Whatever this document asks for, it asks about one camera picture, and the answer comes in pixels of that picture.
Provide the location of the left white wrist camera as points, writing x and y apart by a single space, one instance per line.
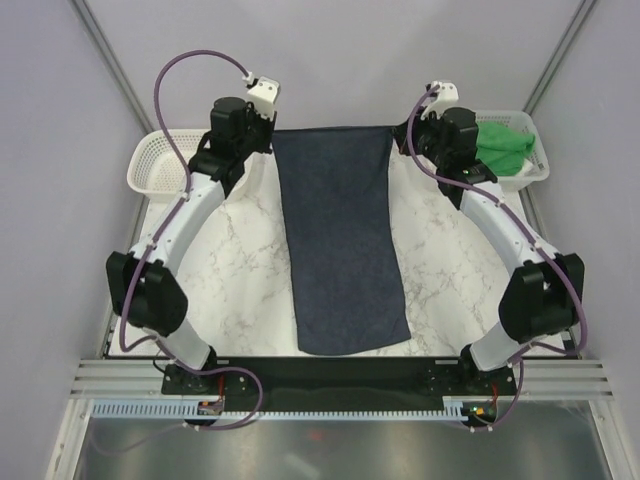
263 92

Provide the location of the left white plastic basket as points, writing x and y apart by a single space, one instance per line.
156 172

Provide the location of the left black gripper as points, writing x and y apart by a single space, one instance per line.
266 123

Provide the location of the white slotted cable duct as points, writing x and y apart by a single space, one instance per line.
192 409

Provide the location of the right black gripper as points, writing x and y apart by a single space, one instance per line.
418 124

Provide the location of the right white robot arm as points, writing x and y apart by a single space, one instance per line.
544 293

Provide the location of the white plastic basket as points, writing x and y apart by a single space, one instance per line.
522 122
156 172

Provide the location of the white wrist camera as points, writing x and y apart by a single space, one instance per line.
442 96
263 92

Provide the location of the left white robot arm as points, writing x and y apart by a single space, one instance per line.
143 286

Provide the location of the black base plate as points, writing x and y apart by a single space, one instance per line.
341 381

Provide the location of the dark blue towel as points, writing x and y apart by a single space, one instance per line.
348 294

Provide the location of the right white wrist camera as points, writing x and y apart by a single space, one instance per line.
442 96

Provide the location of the green towel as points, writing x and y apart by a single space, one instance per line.
502 149

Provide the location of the right white plastic basket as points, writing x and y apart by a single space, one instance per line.
522 122

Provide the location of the white towel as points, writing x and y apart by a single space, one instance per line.
526 169

